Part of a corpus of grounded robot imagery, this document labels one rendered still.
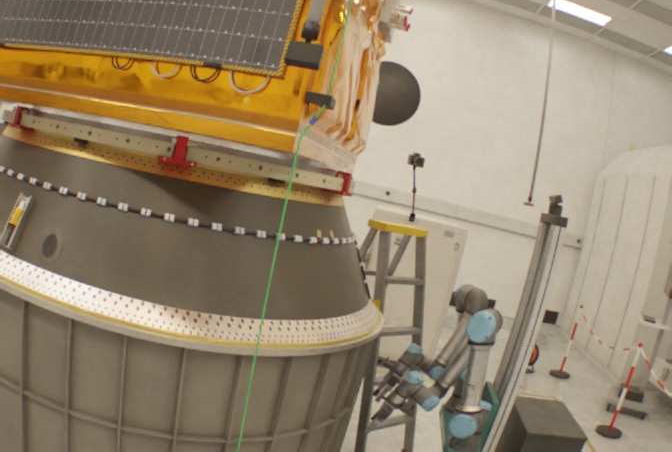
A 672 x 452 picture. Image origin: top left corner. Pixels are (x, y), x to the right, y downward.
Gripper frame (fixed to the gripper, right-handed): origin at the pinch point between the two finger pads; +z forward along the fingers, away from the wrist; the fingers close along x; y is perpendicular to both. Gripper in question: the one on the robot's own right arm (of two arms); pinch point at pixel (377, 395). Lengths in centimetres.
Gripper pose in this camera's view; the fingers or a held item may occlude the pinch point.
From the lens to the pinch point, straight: 298.4
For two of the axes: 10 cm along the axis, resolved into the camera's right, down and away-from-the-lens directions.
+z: -5.9, 8.0, -0.7
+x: -0.1, 0.8, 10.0
